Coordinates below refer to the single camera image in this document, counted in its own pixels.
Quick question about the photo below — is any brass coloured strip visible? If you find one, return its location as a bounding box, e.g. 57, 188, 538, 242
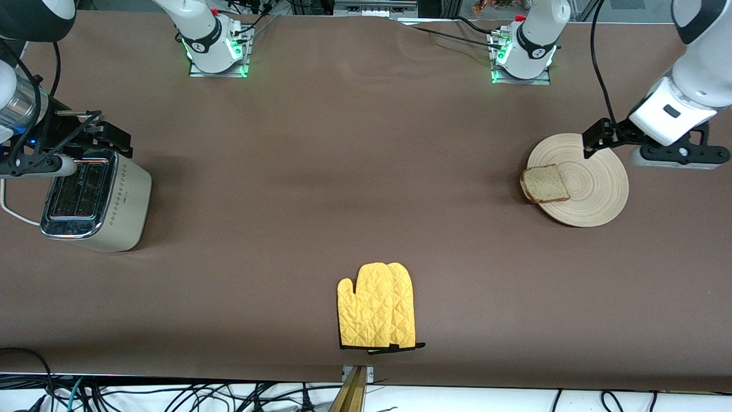
329, 366, 367, 412

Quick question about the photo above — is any aluminium frame piece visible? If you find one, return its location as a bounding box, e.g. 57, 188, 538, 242
333, 0, 419, 18

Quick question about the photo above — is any brown table cover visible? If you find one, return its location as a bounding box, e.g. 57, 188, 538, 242
0, 10, 732, 393

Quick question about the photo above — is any yellow quilted oven mitt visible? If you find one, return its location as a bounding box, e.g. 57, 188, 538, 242
337, 262, 396, 350
386, 262, 427, 354

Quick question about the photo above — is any white toaster power cord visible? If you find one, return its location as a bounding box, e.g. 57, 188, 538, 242
0, 179, 43, 225

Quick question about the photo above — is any black looped floor cable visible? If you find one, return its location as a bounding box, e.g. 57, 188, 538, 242
0, 347, 55, 412

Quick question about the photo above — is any round wooden plate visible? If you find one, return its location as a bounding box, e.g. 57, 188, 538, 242
526, 133, 630, 228

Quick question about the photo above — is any brown bread slice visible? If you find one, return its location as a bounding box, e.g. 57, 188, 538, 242
519, 164, 571, 204

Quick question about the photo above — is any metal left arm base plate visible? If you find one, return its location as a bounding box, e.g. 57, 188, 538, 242
490, 30, 552, 86

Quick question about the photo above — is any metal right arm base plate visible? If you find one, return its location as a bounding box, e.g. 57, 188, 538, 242
189, 26, 253, 78

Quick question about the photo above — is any black cable on table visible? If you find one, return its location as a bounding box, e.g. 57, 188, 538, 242
407, 24, 504, 47
455, 16, 501, 36

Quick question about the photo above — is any teal floor cable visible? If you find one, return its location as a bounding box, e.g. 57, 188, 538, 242
65, 377, 85, 412

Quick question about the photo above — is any black cable at arm base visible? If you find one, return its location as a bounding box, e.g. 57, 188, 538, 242
237, 11, 278, 43

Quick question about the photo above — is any cream and chrome toaster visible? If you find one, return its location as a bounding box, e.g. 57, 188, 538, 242
40, 150, 153, 253

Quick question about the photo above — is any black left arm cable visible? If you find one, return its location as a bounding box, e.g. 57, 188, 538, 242
591, 0, 624, 129

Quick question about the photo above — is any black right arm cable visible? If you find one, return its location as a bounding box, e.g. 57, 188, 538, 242
0, 40, 62, 167

